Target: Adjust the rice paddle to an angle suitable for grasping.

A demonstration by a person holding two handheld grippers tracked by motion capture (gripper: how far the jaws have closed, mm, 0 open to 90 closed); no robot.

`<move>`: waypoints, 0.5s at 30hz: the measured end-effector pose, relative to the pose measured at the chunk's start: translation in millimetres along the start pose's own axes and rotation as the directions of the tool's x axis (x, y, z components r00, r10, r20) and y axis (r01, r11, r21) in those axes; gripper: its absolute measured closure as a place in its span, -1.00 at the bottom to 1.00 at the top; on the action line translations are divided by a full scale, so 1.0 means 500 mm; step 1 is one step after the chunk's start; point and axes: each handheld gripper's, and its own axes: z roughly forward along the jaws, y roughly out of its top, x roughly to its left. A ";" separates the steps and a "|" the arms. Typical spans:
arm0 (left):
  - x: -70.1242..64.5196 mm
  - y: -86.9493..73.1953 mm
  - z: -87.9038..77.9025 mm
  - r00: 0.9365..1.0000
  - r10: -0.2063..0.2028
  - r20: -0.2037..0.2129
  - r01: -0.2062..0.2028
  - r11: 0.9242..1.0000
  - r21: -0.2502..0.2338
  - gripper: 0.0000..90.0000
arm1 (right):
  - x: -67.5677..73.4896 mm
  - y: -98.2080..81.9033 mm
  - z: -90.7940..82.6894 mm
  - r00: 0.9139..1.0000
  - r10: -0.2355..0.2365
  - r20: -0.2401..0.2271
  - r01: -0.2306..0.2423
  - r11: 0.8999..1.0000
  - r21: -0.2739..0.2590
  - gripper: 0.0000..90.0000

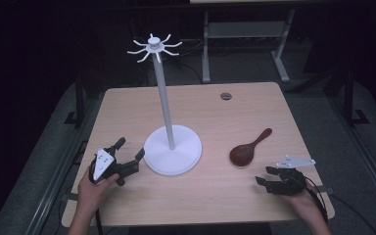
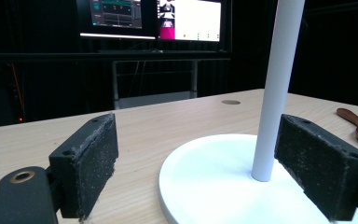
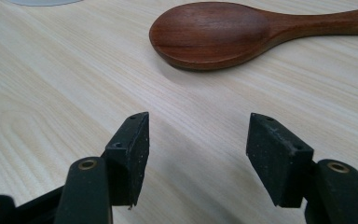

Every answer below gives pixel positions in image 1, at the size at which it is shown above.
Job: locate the person's left hand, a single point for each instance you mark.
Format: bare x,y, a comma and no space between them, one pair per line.
89,196

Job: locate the grey table bracket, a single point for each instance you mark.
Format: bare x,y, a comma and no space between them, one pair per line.
69,197
325,189

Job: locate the person's right hand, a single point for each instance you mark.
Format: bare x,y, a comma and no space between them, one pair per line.
306,204

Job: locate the white hook rack stand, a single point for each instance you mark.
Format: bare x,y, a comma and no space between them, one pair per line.
173,153

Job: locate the dark red wooden spoon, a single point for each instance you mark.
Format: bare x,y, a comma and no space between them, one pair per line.
241,155

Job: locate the black metal stand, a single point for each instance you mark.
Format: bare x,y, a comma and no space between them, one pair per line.
79,98
349,98

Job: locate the metal floor rail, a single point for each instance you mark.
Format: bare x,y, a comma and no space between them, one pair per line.
57,182
365,156

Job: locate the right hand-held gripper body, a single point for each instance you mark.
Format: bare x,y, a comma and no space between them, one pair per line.
290,182

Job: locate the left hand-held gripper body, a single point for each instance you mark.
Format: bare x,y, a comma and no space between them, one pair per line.
103,163

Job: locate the grey round table grommet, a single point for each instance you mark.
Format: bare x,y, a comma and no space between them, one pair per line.
225,96

